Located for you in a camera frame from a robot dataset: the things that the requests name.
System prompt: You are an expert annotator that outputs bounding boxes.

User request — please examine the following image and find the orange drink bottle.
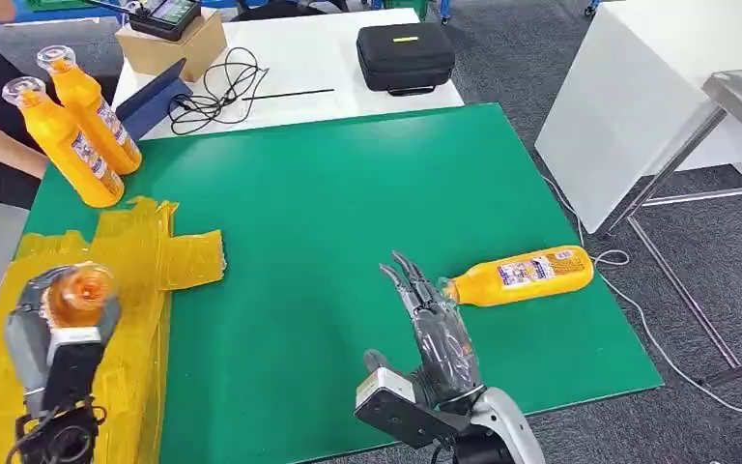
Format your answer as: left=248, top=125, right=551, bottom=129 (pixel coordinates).
left=438, top=245, right=596, bottom=308
left=1, top=75, right=126, bottom=210
left=43, top=261, right=118, bottom=331
left=36, top=44, right=143, bottom=177

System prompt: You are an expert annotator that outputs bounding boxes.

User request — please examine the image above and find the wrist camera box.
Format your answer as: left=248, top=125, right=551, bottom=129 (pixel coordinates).
left=353, top=367, right=474, bottom=450
left=41, top=326, right=106, bottom=418

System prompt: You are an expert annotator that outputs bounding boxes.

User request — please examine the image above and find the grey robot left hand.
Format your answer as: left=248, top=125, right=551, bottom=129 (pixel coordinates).
left=2, top=264, right=123, bottom=418

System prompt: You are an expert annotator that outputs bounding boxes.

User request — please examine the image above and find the thin black rod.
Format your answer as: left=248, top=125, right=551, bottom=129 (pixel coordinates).
left=243, top=88, right=336, bottom=102

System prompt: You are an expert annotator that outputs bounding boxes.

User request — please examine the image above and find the white cabinet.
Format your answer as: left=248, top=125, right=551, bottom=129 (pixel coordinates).
left=533, top=0, right=742, bottom=235

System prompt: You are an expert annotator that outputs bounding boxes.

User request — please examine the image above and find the black chair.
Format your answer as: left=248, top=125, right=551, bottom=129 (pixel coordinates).
left=230, top=0, right=350, bottom=21

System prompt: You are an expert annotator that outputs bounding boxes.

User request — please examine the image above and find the black coiled cable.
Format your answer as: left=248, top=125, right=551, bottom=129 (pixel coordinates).
left=167, top=46, right=270, bottom=137

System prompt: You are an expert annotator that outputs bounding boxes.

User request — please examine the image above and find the cardboard box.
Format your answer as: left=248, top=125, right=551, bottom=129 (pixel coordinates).
left=114, top=7, right=228, bottom=83

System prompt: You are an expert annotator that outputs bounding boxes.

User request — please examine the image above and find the white table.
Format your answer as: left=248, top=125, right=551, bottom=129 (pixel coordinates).
left=111, top=7, right=465, bottom=142

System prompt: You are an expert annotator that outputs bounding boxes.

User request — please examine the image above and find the blue tablet case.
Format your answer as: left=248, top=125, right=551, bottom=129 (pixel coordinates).
left=114, top=58, right=193, bottom=141

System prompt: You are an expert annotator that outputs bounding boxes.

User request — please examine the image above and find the green crate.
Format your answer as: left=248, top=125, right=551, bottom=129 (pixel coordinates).
left=370, top=0, right=429, bottom=17

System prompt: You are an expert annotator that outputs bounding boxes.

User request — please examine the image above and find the black handheld controller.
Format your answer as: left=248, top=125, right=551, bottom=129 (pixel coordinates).
left=92, top=0, right=203, bottom=43

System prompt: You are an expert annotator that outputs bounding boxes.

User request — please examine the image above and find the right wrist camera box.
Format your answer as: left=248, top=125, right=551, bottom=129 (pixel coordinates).
left=353, top=367, right=474, bottom=450

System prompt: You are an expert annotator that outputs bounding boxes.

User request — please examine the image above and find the white floor cable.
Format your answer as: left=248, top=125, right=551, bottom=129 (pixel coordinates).
left=539, top=172, right=742, bottom=425

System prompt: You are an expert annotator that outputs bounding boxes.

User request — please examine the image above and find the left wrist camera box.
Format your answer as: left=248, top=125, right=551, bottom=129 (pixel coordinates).
left=41, top=326, right=106, bottom=418

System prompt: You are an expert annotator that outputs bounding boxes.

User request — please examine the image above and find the green table mat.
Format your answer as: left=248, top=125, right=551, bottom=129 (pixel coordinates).
left=21, top=103, right=666, bottom=464

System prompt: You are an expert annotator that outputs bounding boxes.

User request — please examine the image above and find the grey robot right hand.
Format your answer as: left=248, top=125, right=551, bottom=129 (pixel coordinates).
left=362, top=250, right=484, bottom=409

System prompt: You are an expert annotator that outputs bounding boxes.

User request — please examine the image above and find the black carrying case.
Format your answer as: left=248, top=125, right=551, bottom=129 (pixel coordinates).
left=356, top=22, right=457, bottom=98

